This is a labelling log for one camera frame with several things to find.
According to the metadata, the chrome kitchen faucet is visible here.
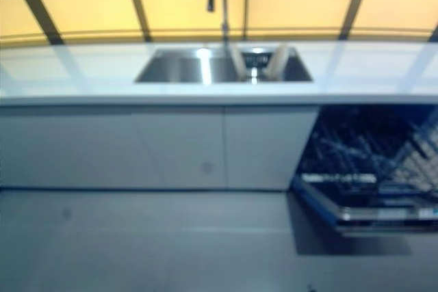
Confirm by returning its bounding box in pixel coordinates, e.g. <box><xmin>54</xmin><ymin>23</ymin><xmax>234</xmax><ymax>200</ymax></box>
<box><xmin>205</xmin><ymin>0</ymin><xmax>231</xmax><ymax>49</ymax></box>

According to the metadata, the narrow white cabinet door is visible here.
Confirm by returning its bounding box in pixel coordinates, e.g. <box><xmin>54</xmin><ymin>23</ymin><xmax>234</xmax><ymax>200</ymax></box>
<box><xmin>224</xmin><ymin>105</ymin><xmax>321</xmax><ymax>192</ymax></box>

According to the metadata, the dishwasher lower wire rack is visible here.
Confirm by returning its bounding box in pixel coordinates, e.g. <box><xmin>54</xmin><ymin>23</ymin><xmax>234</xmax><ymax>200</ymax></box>
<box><xmin>300</xmin><ymin>105</ymin><xmax>438</xmax><ymax>204</ymax></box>

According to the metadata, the black dish drying rack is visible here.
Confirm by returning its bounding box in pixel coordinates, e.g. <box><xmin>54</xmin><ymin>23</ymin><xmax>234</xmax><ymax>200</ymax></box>
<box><xmin>235</xmin><ymin>49</ymin><xmax>275</xmax><ymax>83</ymax></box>

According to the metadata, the stainless steel sink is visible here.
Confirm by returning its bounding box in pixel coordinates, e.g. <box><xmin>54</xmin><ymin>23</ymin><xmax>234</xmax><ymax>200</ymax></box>
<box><xmin>133</xmin><ymin>45</ymin><xmax>315</xmax><ymax>84</ymax></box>

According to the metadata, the wide white cabinet door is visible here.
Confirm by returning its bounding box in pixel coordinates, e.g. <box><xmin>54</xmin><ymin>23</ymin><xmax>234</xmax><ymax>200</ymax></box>
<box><xmin>0</xmin><ymin>105</ymin><xmax>227</xmax><ymax>190</ymax></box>

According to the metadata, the cream ceramic plate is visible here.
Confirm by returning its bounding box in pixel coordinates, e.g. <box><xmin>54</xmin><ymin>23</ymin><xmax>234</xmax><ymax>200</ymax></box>
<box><xmin>266</xmin><ymin>44</ymin><xmax>290</xmax><ymax>78</ymax></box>
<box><xmin>231</xmin><ymin>45</ymin><xmax>248</xmax><ymax>79</ymax></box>

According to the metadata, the black dishwasher with door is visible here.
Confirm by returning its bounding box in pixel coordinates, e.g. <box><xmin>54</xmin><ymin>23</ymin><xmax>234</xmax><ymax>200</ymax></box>
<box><xmin>289</xmin><ymin>103</ymin><xmax>438</xmax><ymax>235</ymax></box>

